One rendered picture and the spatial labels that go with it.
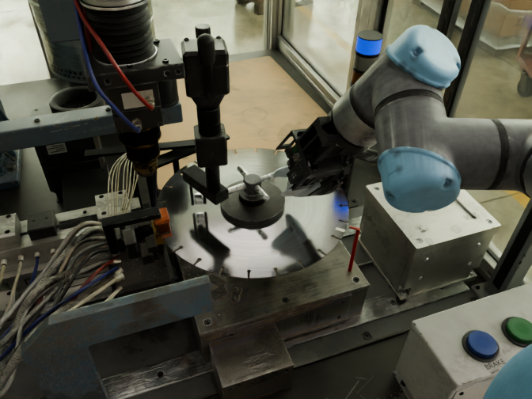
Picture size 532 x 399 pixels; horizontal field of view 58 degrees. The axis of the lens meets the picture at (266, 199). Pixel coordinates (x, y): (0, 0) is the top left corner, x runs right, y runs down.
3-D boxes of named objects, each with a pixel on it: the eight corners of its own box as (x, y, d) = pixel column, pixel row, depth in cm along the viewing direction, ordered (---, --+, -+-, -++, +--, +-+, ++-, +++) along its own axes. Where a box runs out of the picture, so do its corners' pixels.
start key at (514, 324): (518, 321, 72) (523, 313, 71) (537, 343, 69) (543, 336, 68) (497, 328, 71) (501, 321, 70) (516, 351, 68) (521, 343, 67)
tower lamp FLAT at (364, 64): (369, 60, 92) (372, 45, 90) (381, 70, 88) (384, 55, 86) (348, 63, 90) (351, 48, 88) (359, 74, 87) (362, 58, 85)
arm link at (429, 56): (413, 68, 46) (403, 6, 50) (350, 128, 55) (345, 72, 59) (473, 91, 49) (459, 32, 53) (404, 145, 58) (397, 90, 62)
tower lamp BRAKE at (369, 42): (372, 44, 89) (374, 28, 87) (385, 54, 86) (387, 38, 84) (351, 47, 88) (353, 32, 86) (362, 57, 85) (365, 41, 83)
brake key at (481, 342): (480, 334, 70) (484, 326, 69) (499, 357, 67) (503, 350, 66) (457, 342, 69) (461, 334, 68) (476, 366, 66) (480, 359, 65)
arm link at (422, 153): (513, 182, 44) (489, 89, 49) (392, 180, 44) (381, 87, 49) (478, 218, 51) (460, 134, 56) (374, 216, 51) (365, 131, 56)
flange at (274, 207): (207, 203, 82) (206, 191, 80) (252, 174, 88) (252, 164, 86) (252, 235, 76) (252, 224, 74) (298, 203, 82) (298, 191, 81)
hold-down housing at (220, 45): (228, 151, 72) (223, 18, 59) (233, 170, 69) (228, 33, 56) (191, 154, 71) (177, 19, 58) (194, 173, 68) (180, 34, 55)
